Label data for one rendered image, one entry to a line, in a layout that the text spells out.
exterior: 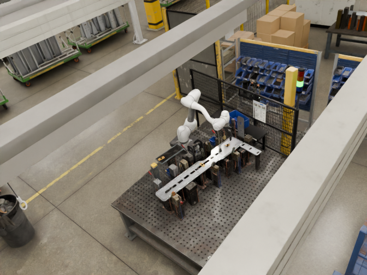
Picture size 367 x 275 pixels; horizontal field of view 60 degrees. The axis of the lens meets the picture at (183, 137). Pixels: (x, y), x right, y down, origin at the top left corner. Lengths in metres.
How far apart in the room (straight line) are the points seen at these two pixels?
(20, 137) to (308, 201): 0.76
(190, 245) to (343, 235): 2.08
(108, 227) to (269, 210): 4.56
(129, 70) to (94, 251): 3.93
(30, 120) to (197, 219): 3.07
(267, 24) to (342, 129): 7.38
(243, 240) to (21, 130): 0.72
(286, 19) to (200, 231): 5.79
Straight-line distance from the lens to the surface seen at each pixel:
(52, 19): 1.87
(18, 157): 1.02
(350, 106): 0.77
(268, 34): 8.09
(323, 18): 10.32
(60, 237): 5.25
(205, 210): 3.95
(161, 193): 3.82
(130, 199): 4.28
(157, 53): 1.23
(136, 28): 10.59
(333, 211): 4.97
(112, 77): 1.12
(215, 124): 3.83
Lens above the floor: 3.81
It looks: 38 degrees down
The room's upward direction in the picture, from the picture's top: 10 degrees counter-clockwise
